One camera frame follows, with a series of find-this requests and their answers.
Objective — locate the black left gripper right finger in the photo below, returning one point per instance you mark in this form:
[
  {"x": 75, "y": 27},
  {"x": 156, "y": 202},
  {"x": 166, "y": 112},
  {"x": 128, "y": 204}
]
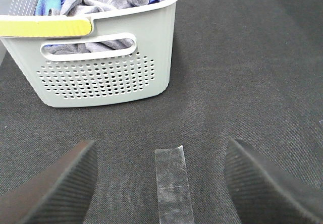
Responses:
[{"x": 264, "y": 193}]

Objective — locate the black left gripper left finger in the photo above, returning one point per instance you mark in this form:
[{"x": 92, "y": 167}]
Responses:
[{"x": 60, "y": 194}]

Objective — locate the grey towel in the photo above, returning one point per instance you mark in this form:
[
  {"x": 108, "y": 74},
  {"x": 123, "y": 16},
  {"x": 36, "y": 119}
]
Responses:
[{"x": 89, "y": 47}]

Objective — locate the middle clear tape strip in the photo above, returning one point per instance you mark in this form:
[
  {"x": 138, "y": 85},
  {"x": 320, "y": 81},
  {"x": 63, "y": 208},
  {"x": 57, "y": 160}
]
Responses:
[{"x": 173, "y": 193}]

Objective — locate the grey perforated laundry basket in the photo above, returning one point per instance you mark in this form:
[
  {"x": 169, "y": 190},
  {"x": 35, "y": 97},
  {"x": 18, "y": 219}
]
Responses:
[{"x": 99, "y": 78}]

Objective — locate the yellow basket handle label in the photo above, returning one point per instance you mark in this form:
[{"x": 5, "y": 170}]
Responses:
[{"x": 60, "y": 28}]

